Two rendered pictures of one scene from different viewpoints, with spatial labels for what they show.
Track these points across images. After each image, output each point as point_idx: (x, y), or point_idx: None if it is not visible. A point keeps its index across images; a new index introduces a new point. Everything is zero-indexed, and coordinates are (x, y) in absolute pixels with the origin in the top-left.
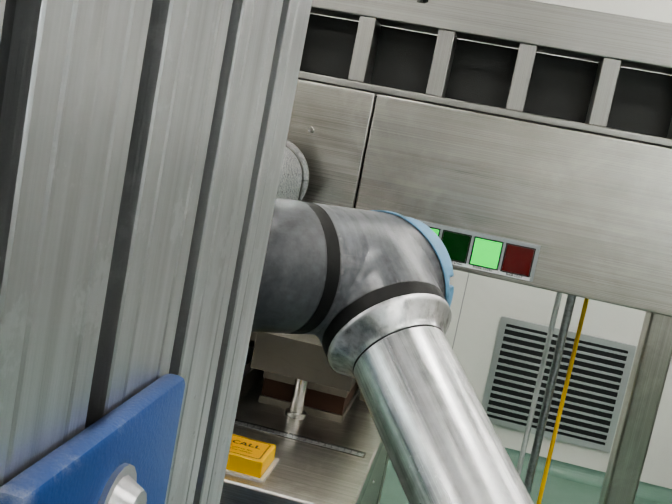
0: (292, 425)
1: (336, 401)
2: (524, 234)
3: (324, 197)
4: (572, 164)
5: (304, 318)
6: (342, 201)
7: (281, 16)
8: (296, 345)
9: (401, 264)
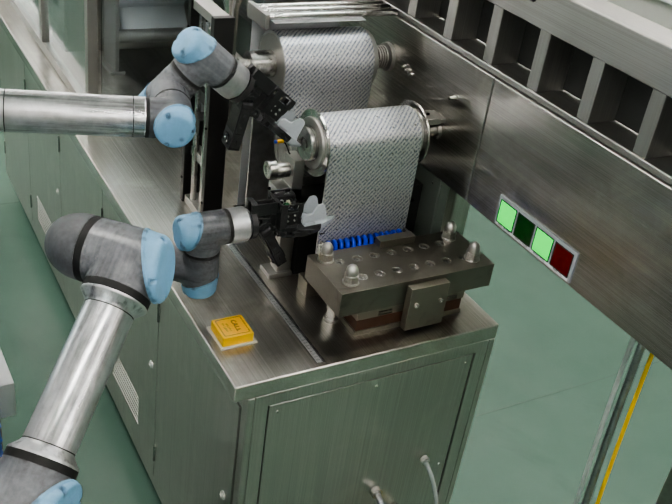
0: (314, 325)
1: (353, 320)
2: (571, 238)
3: (458, 156)
4: (611, 187)
5: (72, 277)
6: (467, 163)
7: None
8: (320, 273)
9: (106, 266)
